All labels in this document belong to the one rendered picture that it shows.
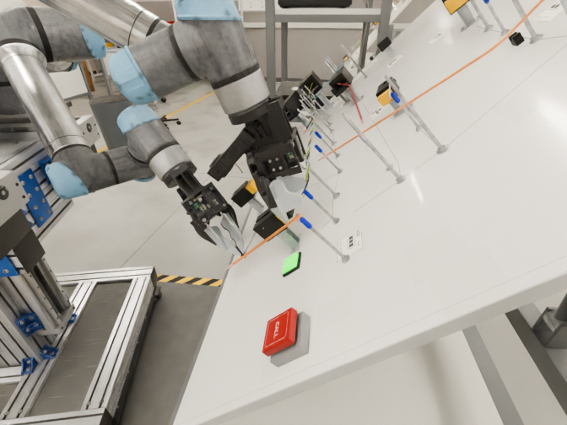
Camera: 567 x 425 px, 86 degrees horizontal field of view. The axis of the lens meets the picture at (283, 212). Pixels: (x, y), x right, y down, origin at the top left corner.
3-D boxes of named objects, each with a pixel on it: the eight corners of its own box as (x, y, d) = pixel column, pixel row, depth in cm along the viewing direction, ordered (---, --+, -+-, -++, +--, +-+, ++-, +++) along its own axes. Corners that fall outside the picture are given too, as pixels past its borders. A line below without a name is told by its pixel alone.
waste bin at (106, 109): (105, 159, 358) (87, 104, 324) (105, 147, 392) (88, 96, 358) (147, 153, 375) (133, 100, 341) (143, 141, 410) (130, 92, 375)
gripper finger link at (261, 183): (275, 211, 50) (256, 162, 47) (267, 212, 51) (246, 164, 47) (281, 199, 54) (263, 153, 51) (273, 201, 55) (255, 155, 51)
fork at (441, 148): (450, 148, 44) (392, 72, 39) (439, 156, 45) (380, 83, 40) (446, 143, 46) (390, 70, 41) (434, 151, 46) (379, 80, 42)
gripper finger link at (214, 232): (231, 264, 59) (202, 227, 59) (229, 263, 65) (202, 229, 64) (244, 254, 60) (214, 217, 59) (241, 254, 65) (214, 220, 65)
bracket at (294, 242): (294, 239, 63) (277, 224, 62) (302, 234, 62) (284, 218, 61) (291, 254, 60) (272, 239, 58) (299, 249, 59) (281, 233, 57)
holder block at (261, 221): (271, 228, 62) (256, 217, 61) (290, 214, 60) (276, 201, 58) (267, 242, 59) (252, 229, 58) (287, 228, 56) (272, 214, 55)
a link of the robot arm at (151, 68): (156, 97, 53) (213, 72, 51) (130, 115, 43) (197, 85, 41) (128, 49, 49) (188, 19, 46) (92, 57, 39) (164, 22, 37)
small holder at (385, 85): (414, 90, 68) (396, 65, 66) (413, 110, 62) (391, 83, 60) (396, 102, 71) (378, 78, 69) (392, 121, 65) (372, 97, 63)
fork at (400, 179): (407, 179, 47) (348, 111, 42) (397, 185, 48) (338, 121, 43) (404, 174, 49) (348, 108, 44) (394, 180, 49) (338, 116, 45)
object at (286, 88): (273, 109, 145) (272, 94, 142) (281, 93, 175) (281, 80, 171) (342, 110, 142) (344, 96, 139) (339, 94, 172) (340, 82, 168)
